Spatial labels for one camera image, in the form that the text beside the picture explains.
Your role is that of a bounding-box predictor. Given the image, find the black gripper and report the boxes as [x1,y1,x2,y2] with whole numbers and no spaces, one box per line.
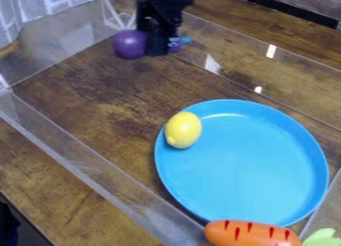
[137,0,194,56]

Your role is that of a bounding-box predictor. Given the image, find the purple toy eggplant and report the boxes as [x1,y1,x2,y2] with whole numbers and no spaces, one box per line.
[111,29,193,60]

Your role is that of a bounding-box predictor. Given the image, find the white patterned curtain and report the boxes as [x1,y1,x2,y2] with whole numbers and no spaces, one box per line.
[0,0,131,49]

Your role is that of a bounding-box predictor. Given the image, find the yellow toy lemon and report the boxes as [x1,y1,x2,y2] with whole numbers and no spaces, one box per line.
[166,112,202,148]

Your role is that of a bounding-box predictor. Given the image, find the black bar in background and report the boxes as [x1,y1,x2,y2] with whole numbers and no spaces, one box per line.
[246,0,339,29]

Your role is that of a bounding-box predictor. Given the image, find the blue round plate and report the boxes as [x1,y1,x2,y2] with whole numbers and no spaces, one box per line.
[156,100,329,226]

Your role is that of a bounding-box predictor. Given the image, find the orange toy carrot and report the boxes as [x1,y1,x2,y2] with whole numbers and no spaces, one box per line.
[204,220,303,246]

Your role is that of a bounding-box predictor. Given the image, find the green carrot leaves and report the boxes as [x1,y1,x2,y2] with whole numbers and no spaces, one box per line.
[303,228,341,246]

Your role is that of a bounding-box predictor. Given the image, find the clear acrylic enclosure wall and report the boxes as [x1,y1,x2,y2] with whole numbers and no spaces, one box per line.
[0,0,341,246]

